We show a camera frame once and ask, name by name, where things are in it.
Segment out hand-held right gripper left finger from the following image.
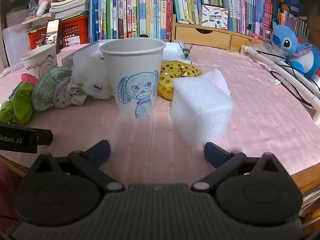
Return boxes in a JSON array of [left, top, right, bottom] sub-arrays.
[[30, 140, 125, 193]]

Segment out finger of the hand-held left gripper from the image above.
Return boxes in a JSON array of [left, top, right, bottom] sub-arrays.
[[37, 129, 53, 145]]

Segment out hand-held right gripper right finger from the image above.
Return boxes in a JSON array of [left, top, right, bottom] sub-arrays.
[[190, 142, 288, 193]]

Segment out lime green scrunchie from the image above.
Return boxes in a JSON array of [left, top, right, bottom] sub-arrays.
[[0, 82, 35, 125]]

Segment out green checked scrunchie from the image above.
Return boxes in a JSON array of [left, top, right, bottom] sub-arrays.
[[32, 66, 88, 112]]

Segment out white foam block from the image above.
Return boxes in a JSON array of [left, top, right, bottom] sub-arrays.
[[170, 77, 233, 147]]

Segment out pink scrunchie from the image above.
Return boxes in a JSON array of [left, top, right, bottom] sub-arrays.
[[21, 73, 38, 85]]

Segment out white fluffy plush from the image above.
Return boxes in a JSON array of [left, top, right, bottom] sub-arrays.
[[71, 55, 115, 100]]

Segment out gold sequin bow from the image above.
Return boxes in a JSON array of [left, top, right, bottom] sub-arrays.
[[158, 60, 203, 101]]

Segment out paper cup with dog drawing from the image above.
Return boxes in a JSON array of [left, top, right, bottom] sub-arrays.
[[99, 38, 167, 119]]

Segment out grey cardboard box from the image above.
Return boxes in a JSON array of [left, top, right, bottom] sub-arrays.
[[61, 39, 193, 67]]

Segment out pink tablecloth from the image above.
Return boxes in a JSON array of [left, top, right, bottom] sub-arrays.
[[0, 41, 320, 178]]

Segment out paper cup with black drawing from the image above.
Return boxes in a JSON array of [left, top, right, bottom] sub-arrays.
[[20, 43, 58, 80]]

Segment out white plastic panel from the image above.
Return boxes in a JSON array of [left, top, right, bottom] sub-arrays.
[[2, 26, 32, 67]]

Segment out book with man portrait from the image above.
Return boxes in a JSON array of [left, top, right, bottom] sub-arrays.
[[46, 19, 63, 54]]

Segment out white tube lamp stand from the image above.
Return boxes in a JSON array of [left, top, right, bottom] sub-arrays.
[[240, 44, 320, 126]]

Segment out red plastic crate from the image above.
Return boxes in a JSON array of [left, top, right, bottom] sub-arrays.
[[27, 15, 89, 50]]

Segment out clear plastic bag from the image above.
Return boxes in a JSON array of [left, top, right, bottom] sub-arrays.
[[260, 40, 285, 58]]

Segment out wooden drawer organizer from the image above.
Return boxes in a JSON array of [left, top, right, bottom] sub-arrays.
[[172, 21, 263, 53]]

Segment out grey patterned cloth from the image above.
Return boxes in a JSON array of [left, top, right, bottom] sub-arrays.
[[28, 0, 42, 18]]

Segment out blue alien plush toy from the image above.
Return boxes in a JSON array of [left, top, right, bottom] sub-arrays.
[[270, 21, 320, 80]]

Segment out stack of lying books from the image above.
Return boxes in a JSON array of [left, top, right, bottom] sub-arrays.
[[49, 0, 90, 20]]

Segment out white box with pencil print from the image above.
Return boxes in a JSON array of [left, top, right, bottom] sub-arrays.
[[201, 4, 229, 30]]

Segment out row of tall picture books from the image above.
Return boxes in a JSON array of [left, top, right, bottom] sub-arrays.
[[89, 0, 173, 40]]

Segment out row of blue spined books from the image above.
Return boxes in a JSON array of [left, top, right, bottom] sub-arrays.
[[221, 0, 274, 35]]

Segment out row of thin books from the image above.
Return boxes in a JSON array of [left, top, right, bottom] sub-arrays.
[[277, 9, 308, 37]]

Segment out row of green spined books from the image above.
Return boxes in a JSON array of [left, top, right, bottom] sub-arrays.
[[171, 0, 224, 24]]

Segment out black cable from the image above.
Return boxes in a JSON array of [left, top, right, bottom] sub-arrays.
[[256, 50, 320, 105]]

